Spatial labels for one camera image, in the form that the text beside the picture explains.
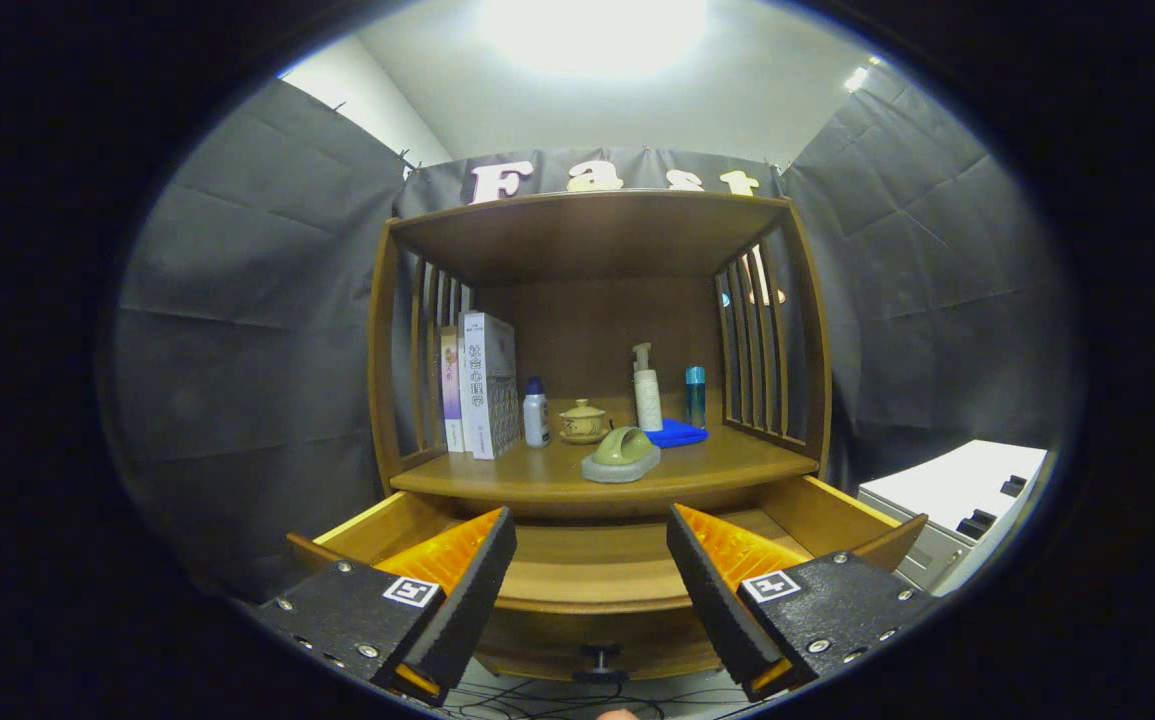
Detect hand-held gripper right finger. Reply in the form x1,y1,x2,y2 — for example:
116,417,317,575
667,503,938,698

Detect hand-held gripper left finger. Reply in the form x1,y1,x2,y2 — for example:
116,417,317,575
252,505,518,706

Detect brown wooden drawer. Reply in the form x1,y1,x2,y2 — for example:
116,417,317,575
285,475,930,683

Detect black round drawer knob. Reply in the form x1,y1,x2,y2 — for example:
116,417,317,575
574,643,630,686

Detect green scrub brush grey pad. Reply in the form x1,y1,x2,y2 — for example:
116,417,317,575
580,427,662,484

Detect brown wooden countertop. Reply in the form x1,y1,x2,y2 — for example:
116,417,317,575
389,420,820,504

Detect white drawer unit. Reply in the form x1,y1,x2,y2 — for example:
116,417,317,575
857,440,1048,598

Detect brown wooden cabinet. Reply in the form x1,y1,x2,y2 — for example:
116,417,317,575
367,190,833,681

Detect blue folded cloth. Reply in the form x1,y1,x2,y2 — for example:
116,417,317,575
645,418,710,449

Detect white bottle with blue cap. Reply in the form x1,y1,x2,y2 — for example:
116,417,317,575
523,376,551,448

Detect white pump bottle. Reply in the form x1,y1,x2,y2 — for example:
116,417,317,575
632,342,664,433

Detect thick white book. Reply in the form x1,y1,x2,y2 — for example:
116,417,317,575
459,311,522,461

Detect yellow lidded ceramic teacup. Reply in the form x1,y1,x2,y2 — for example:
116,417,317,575
558,399,610,445

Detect thin purple book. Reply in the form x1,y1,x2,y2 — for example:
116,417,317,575
439,325,466,453

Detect large ceiling light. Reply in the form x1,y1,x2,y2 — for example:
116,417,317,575
482,0,713,76

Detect black floor cables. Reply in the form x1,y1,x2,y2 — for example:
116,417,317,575
447,680,758,720

